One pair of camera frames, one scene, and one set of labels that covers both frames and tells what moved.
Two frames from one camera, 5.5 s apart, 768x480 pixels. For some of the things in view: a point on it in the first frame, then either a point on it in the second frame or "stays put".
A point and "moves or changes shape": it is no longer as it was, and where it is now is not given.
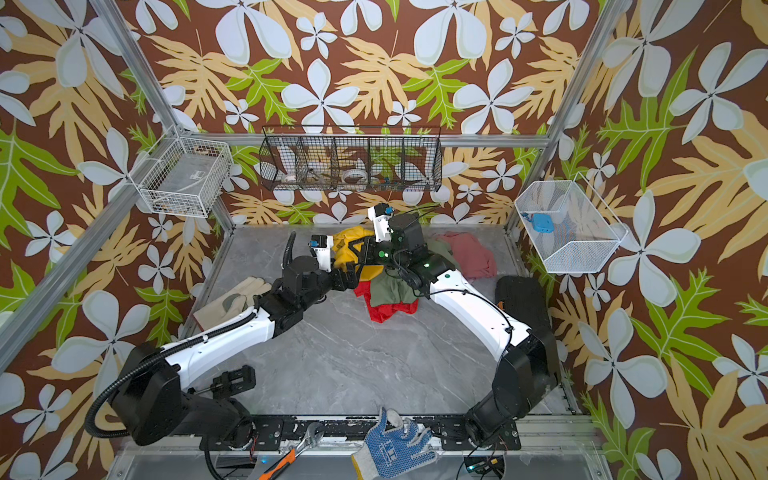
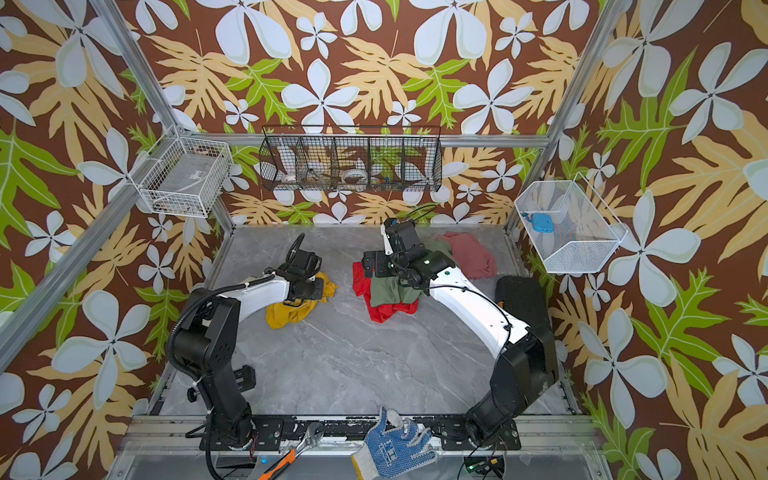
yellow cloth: x=344 y=255 moves or changes shape
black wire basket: x=348 y=158 stays put
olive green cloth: x=392 y=289 stays put
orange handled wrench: x=311 y=440 stays put
